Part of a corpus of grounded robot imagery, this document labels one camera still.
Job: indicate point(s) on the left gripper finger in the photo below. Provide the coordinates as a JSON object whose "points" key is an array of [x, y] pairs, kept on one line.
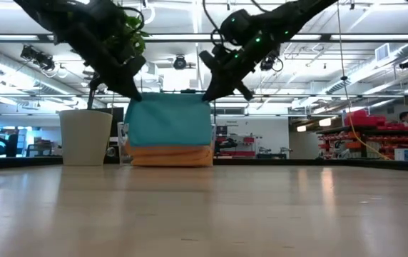
{"points": [[123, 90], [132, 89]]}

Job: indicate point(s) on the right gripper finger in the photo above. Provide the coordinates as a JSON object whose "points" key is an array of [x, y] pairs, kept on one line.
{"points": [[220, 87], [245, 92]]}

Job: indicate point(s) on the blue microfiber towel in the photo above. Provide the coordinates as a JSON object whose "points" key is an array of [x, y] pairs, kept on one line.
{"points": [[168, 118]]}

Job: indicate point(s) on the black background robot arm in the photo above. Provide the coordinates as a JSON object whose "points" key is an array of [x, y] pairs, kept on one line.
{"points": [[225, 143]]}

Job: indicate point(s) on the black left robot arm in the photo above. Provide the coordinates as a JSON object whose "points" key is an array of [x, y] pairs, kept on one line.
{"points": [[65, 21]]}

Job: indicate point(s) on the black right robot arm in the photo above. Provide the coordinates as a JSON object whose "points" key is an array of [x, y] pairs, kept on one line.
{"points": [[296, 14]]}

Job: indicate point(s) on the green leafy plant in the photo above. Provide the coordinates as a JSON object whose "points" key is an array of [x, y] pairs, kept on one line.
{"points": [[136, 35]]}

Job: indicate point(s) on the clear plastic bin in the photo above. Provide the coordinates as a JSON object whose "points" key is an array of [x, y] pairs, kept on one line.
{"points": [[122, 142]]}

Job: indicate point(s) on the white plant pot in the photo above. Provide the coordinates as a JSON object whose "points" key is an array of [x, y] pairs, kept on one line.
{"points": [[84, 139]]}

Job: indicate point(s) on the long ceiling light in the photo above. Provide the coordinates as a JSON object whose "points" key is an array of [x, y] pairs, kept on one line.
{"points": [[175, 37], [307, 37]]}

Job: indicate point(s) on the shelf with red bins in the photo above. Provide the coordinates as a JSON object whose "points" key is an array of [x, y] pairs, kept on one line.
{"points": [[364, 119]]}

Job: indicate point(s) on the blue and white box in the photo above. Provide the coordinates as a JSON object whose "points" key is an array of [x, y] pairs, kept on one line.
{"points": [[405, 154]]}

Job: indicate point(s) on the black ceiling camera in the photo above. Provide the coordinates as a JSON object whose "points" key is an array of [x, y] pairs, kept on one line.
{"points": [[179, 63], [41, 62], [273, 64]]}

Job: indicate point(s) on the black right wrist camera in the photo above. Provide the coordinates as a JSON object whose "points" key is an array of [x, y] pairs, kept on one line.
{"points": [[209, 60]]}

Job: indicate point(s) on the black aluminium table frame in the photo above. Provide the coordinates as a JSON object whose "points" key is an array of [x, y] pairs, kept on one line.
{"points": [[296, 162]]}

